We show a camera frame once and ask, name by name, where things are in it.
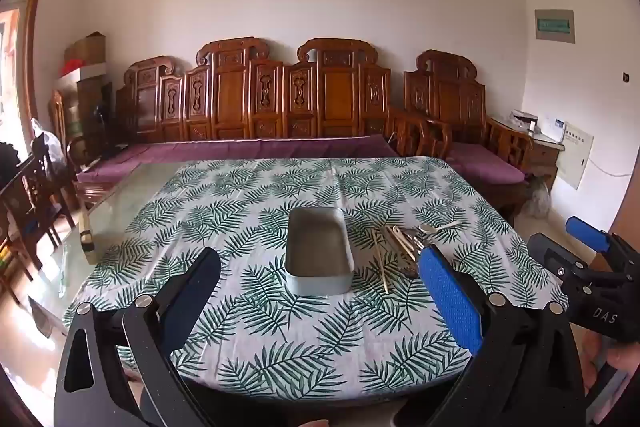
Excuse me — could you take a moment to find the wooden stick with dark band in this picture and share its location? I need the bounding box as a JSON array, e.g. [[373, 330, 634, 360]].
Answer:
[[77, 192, 97, 266]]

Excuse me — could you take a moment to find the white plastic bag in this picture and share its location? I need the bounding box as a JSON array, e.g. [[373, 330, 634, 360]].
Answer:
[[30, 118, 67, 160]]

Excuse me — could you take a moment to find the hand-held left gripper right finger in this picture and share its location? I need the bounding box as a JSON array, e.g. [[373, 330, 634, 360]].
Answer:
[[395, 245, 586, 427]]

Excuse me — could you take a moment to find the leaf print tablecloth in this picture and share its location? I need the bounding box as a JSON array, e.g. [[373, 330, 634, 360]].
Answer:
[[62, 156, 571, 398]]

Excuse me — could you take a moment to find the dark wooden cabinet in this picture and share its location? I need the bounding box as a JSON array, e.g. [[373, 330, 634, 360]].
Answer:
[[75, 76, 117, 150]]

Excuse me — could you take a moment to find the long purple seat cushion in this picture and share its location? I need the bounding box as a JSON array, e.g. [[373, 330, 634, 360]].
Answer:
[[76, 134, 401, 182]]

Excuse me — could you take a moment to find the grey plastic bag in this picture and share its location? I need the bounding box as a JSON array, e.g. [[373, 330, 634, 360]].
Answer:
[[522, 176, 552, 219]]

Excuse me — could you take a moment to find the beige plastic utensil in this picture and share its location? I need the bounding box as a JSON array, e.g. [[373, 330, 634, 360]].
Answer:
[[406, 225, 434, 250]]

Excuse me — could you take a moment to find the person's right hand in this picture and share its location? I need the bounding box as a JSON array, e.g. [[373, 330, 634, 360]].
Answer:
[[582, 332, 640, 408]]

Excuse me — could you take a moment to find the dark wooden dining chair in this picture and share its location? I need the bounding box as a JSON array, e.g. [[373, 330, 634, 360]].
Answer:
[[0, 142, 77, 303]]

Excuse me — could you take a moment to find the grey wall box green label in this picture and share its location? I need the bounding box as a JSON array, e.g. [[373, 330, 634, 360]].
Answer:
[[534, 9, 576, 44]]

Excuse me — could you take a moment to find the white device with blue print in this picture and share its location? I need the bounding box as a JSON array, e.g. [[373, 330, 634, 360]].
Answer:
[[536, 113, 569, 142]]

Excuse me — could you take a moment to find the wooden door frame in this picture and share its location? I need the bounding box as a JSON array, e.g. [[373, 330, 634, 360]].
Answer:
[[0, 0, 53, 142]]

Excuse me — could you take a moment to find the carved wooden armchair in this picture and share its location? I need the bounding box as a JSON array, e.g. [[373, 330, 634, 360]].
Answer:
[[387, 49, 533, 218]]

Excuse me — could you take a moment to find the carved wooden sofa bench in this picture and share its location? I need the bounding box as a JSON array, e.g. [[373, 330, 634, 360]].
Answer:
[[75, 37, 401, 208]]

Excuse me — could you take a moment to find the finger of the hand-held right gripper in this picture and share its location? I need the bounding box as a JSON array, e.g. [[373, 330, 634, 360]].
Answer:
[[566, 216, 612, 254], [528, 233, 587, 279]]

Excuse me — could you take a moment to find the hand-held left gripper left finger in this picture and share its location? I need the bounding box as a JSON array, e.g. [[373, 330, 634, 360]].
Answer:
[[54, 248, 222, 427]]

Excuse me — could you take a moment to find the small purple seat cushion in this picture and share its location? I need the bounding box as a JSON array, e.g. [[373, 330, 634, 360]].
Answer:
[[445, 141, 526, 185]]

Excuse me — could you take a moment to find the wooden side table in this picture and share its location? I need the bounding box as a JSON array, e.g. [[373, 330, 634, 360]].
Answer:
[[527, 138, 566, 190]]

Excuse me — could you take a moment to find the grey metal tray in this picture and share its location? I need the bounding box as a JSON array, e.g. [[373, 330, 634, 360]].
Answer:
[[285, 207, 356, 296]]

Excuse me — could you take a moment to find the brown cardboard box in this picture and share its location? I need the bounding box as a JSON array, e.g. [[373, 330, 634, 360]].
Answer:
[[63, 31, 107, 66]]

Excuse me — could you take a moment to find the beige plastic spoon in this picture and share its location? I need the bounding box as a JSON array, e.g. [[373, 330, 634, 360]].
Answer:
[[419, 220, 464, 235]]

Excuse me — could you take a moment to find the white wall panel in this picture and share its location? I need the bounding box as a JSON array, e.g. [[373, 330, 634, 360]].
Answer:
[[556, 129, 595, 192]]

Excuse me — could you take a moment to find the beige plastic fork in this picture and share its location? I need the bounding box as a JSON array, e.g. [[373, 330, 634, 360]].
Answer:
[[386, 229, 422, 280]]

